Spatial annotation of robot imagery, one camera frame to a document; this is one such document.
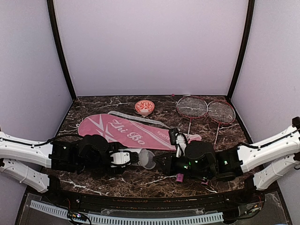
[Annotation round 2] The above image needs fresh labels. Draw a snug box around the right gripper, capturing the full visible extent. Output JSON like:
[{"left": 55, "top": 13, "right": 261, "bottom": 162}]
[{"left": 153, "top": 151, "right": 212, "bottom": 180}]

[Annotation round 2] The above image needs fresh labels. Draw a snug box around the right red badminton racket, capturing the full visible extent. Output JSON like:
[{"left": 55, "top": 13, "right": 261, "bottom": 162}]
[{"left": 201, "top": 100, "right": 236, "bottom": 187}]

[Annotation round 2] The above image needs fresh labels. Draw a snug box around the black frame post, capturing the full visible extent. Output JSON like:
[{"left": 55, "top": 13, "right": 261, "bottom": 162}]
[
  {"left": 46, "top": 0, "right": 77, "bottom": 101},
  {"left": 226, "top": 0, "right": 255, "bottom": 102}
]

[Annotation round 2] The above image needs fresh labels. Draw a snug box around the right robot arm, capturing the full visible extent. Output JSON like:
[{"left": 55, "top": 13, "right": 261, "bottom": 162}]
[{"left": 153, "top": 117, "right": 300, "bottom": 203}]

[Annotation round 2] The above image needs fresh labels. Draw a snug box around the red white patterned bowl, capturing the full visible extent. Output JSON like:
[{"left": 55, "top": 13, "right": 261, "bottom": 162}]
[{"left": 135, "top": 100, "right": 155, "bottom": 115}]

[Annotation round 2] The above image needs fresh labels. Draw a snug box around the right black frame post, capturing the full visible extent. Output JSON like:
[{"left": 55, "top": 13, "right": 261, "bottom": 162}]
[{"left": 226, "top": 0, "right": 255, "bottom": 102}]

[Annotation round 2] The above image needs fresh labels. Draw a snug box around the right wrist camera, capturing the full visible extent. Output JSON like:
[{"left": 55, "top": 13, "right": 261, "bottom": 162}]
[{"left": 168, "top": 128, "right": 188, "bottom": 158}]

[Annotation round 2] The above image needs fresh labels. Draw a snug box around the pink racket bag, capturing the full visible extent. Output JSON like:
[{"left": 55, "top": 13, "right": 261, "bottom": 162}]
[{"left": 77, "top": 111, "right": 202, "bottom": 151}]

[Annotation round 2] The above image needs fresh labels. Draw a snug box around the clear plastic tube lid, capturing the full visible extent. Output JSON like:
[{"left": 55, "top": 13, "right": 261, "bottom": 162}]
[{"left": 138, "top": 149, "right": 156, "bottom": 170}]

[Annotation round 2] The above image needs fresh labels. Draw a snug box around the left red badminton racket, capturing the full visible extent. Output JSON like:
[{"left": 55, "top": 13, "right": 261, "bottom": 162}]
[{"left": 176, "top": 95, "right": 209, "bottom": 184}]

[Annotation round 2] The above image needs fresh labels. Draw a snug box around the red badminton racket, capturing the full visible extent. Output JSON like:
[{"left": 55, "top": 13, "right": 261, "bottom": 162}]
[
  {"left": 201, "top": 100, "right": 236, "bottom": 187},
  {"left": 176, "top": 95, "right": 209, "bottom": 184}
]

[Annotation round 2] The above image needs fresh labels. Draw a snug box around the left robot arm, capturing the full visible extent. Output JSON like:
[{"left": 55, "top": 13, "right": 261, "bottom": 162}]
[{"left": 0, "top": 132, "right": 132, "bottom": 204}]

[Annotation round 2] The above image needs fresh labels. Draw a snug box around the white cable tray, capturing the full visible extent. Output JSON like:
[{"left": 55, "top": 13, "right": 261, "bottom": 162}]
[{"left": 30, "top": 200, "right": 224, "bottom": 225}]

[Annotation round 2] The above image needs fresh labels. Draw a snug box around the white shuttlecock tube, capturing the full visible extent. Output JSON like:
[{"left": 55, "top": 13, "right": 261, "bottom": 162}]
[{"left": 129, "top": 149, "right": 141, "bottom": 166}]

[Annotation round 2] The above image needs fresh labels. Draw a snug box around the left black frame post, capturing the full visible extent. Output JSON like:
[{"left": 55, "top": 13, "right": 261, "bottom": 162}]
[{"left": 46, "top": 0, "right": 77, "bottom": 101}]

